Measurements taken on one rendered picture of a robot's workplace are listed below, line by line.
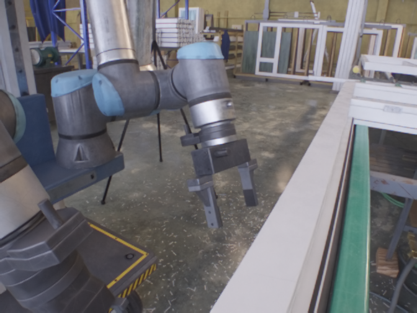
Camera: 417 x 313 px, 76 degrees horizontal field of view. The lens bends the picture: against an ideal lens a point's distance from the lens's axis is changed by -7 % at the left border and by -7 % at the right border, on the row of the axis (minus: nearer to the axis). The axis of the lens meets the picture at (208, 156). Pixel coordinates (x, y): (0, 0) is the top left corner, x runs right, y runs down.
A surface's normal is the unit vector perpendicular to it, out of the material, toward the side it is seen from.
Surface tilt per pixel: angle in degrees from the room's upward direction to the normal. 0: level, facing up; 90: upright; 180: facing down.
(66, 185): 90
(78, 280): 75
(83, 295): 63
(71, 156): 70
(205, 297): 0
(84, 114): 90
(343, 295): 0
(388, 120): 90
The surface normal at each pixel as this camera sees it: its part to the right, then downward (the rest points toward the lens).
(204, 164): -0.64, 0.18
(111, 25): 0.28, 0.04
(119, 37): 0.56, -0.03
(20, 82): 0.86, 0.22
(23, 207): 0.86, -0.22
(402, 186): -0.47, 0.34
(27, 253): -0.01, 0.35
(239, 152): 0.73, -0.14
